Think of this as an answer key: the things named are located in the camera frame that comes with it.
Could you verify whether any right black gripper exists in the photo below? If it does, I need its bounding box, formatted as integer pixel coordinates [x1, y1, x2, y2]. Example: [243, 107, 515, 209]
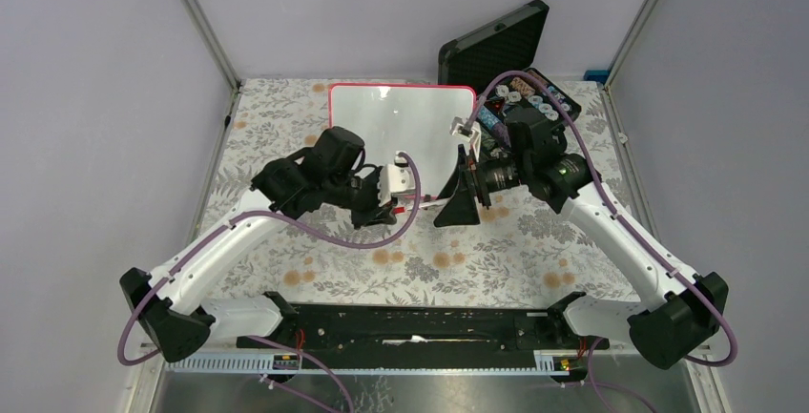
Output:
[434, 145, 531, 228]

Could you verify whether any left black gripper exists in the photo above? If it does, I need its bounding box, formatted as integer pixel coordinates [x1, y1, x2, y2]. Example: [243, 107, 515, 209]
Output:
[325, 165, 399, 230]

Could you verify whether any silver red marker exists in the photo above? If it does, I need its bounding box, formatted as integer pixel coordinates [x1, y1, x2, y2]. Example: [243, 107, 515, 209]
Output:
[401, 196, 448, 211]

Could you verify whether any pink framed whiteboard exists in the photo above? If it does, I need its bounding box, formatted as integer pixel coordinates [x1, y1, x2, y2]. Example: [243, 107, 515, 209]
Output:
[328, 83, 480, 196]

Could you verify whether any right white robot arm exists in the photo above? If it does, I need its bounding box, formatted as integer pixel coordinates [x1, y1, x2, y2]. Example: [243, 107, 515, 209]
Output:
[433, 108, 729, 369]

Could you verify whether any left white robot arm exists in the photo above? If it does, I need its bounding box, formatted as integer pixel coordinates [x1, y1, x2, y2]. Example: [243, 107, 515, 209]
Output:
[116, 127, 422, 366]

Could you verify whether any open black chip case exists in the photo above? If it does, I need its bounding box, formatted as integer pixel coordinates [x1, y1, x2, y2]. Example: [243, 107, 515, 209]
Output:
[437, 0, 581, 150]

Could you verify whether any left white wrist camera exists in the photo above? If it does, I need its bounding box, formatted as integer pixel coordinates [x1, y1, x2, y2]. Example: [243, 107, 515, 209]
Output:
[378, 154, 416, 205]

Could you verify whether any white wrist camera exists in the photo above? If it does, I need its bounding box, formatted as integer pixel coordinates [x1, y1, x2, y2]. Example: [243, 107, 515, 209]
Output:
[378, 154, 416, 205]
[450, 116, 482, 160]

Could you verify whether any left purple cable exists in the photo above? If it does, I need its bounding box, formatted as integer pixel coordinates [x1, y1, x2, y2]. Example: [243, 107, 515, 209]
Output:
[117, 152, 423, 367]

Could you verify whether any purple cable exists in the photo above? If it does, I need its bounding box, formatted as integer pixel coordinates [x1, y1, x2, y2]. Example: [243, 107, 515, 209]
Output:
[117, 152, 423, 367]
[466, 71, 738, 368]

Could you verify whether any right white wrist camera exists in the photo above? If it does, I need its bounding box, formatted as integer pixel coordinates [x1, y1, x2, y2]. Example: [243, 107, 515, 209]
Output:
[450, 116, 482, 160]

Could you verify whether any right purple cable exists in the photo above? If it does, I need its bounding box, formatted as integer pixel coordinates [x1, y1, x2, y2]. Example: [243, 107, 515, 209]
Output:
[466, 71, 738, 368]

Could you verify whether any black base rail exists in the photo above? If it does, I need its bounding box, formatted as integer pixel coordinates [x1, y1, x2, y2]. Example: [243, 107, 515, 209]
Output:
[266, 303, 609, 371]

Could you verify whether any blue object behind frame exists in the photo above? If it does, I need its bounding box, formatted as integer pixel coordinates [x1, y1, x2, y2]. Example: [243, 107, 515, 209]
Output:
[582, 70, 611, 85]

